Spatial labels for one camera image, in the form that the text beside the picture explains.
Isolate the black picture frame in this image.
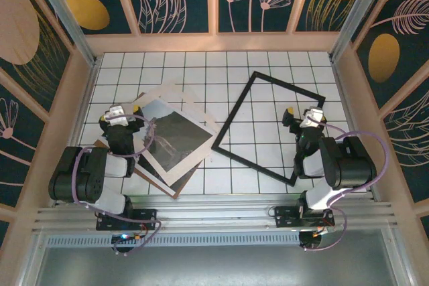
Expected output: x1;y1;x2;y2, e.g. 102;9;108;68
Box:
211;70;326;187

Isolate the white mat board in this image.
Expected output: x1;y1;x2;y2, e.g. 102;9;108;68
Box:
139;80;222;133

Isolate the Great Wall photo print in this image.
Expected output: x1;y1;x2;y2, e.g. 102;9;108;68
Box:
133;97;221;187

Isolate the brown frame backing board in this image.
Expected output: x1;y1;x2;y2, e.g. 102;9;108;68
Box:
95;91;204;200

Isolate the small circuit board with LED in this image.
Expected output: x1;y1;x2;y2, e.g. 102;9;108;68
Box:
111;233;143;244

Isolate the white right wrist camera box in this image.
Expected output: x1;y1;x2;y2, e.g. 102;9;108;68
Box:
299;106;325;129

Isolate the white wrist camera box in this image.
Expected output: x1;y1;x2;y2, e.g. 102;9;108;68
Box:
299;106;325;129
103;104;131;127

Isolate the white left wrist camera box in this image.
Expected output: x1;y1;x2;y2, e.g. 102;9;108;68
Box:
103;104;131;127

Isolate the aluminium table side rail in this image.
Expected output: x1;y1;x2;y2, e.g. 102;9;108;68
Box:
330;60;382;202
52;58;101;207

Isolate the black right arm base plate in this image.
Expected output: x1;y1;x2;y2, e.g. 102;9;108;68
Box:
274;206;335;230

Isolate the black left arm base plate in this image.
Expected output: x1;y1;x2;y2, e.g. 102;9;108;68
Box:
96;208;158;232

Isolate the small circuit board with wires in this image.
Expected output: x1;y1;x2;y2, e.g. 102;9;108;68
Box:
310;226;336;237

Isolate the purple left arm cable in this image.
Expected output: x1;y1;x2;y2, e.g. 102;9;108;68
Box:
72;111;162;257

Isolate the aluminium corner post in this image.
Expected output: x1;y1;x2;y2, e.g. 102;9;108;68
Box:
329;0;395;63
25;0;99;66

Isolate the aluminium mounting rail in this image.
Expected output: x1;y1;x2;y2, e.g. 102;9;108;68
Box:
32;194;400;233

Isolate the grey slotted cable duct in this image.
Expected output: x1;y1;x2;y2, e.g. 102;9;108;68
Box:
45;234;302;248

